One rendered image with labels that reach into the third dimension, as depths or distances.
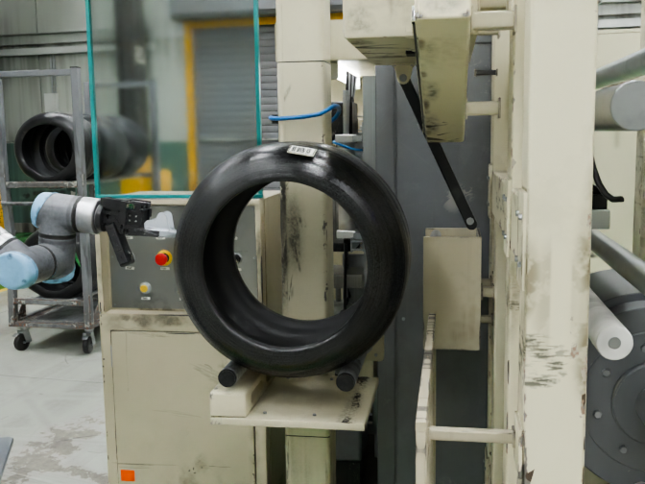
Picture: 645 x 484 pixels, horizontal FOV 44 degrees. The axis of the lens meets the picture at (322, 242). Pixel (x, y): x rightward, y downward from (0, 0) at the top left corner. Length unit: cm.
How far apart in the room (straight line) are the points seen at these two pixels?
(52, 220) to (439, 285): 98
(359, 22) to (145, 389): 157
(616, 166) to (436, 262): 322
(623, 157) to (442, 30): 383
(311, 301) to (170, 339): 61
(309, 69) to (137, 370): 115
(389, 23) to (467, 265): 78
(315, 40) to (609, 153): 328
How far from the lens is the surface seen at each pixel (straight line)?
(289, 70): 217
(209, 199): 184
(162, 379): 268
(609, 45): 522
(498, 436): 136
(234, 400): 192
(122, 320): 268
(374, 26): 152
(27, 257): 197
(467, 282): 209
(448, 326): 211
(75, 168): 564
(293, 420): 191
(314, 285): 219
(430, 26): 143
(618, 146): 520
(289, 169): 179
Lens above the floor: 146
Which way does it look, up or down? 8 degrees down
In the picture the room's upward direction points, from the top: 1 degrees counter-clockwise
